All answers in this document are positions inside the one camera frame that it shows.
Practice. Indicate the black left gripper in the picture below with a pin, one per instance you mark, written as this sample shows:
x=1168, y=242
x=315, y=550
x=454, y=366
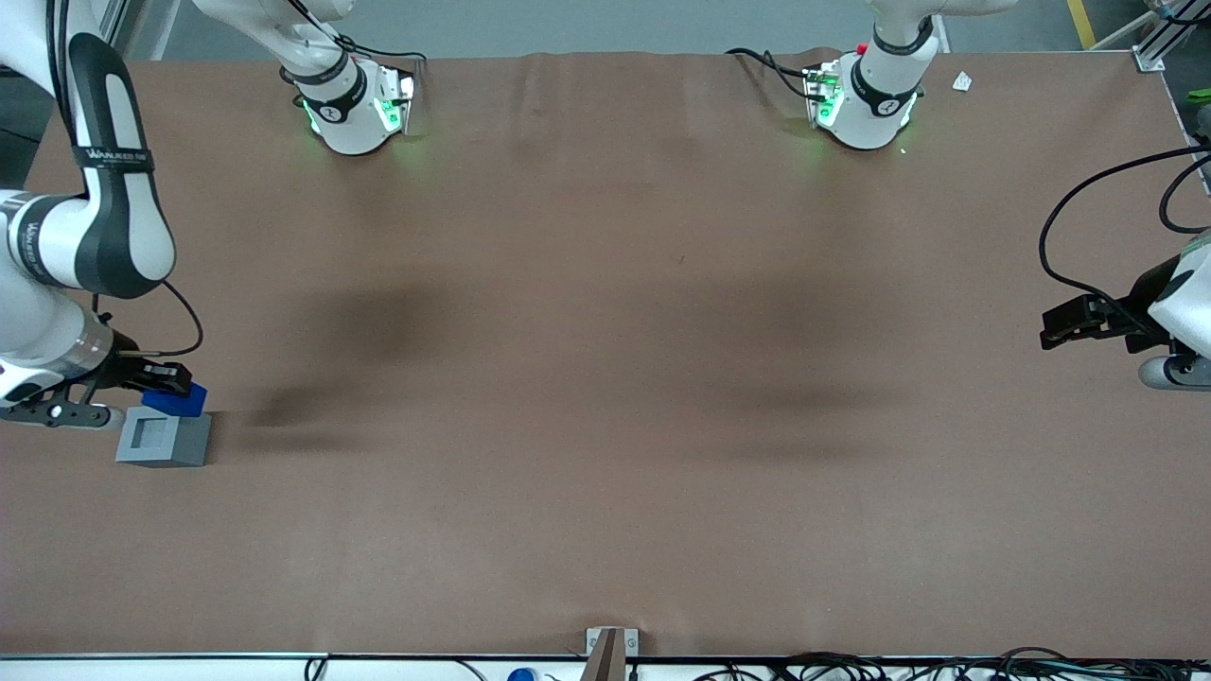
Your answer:
x=1138, y=301

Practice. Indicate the green object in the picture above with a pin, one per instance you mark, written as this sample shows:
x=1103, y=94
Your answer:
x=1202, y=96

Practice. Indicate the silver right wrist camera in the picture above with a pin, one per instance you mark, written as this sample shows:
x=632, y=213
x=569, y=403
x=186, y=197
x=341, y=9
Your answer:
x=66, y=414

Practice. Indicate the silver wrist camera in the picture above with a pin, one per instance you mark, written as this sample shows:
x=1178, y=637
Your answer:
x=1173, y=372
x=66, y=414

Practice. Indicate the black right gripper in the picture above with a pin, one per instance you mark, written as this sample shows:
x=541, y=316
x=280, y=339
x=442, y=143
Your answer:
x=121, y=371

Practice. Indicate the small white paper tag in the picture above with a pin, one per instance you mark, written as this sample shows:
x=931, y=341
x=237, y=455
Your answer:
x=962, y=82

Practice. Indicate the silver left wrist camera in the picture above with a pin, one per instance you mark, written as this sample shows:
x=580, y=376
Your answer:
x=1173, y=372

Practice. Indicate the gray square base block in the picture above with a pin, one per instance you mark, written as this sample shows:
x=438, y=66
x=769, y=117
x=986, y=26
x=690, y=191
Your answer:
x=175, y=443

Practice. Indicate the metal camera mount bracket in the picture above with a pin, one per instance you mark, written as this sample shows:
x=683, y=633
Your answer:
x=610, y=648

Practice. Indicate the blue plastic part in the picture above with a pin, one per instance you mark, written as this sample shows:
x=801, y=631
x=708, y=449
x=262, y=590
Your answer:
x=180, y=405

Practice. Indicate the aluminium frame profile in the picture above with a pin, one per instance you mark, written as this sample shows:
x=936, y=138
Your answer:
x=123, y=24
x=1168, y=33

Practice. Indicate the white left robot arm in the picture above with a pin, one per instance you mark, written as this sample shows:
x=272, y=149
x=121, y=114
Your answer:
x=875, y=99

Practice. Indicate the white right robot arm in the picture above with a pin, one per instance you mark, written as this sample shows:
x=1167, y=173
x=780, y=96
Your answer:
x=123, y=218

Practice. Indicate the brown table cover sheet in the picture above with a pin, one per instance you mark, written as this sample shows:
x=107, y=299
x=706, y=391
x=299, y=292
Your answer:
x=605, y=378

